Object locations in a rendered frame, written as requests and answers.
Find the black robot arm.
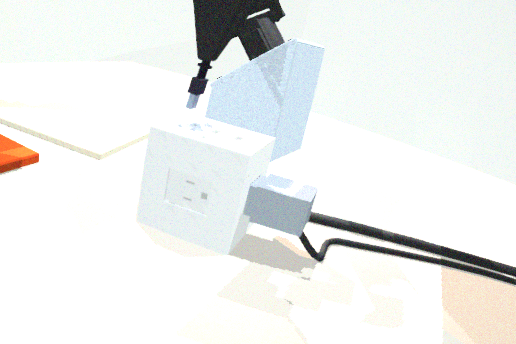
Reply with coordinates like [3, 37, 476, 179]
[232, 0, 285, 61]

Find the orange rectangular block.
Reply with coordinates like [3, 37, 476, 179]
[0, 133, 40, 174]

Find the black usb plug with silver metal tip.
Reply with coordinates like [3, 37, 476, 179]
[185, 60, 213, 109]

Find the grey plug with black cable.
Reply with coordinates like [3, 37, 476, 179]
[243, 174, 516, 285]

